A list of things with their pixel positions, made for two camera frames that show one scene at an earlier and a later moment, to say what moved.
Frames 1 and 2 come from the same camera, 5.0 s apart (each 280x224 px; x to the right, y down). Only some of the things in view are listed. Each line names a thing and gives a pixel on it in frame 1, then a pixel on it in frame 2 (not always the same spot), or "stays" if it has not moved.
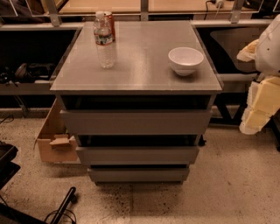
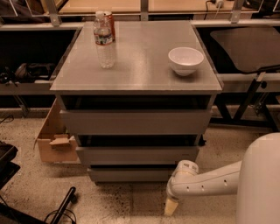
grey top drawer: (136, 122) stays
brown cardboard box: (53, 143) stays
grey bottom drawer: (139, 175) stays
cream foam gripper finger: (248, 52) to (171, 207)
